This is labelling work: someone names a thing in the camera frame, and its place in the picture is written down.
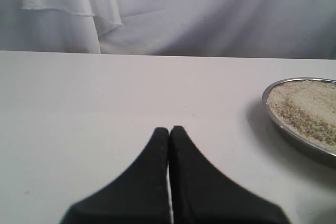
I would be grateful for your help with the round metal tray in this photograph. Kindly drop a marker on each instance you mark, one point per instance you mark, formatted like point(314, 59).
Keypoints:
point(311, 150)

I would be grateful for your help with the white fabric backdrop curtain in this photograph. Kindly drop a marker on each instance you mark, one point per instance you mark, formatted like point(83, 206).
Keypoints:
point(218, 28)

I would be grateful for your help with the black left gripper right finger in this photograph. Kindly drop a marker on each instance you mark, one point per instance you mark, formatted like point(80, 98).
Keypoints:
point(202, 194)

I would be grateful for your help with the rice in metal tray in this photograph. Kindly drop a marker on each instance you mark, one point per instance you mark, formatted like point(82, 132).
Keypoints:
point(307, 107)

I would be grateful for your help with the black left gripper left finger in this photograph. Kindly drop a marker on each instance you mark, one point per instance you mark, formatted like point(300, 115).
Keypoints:
point(138, 195)

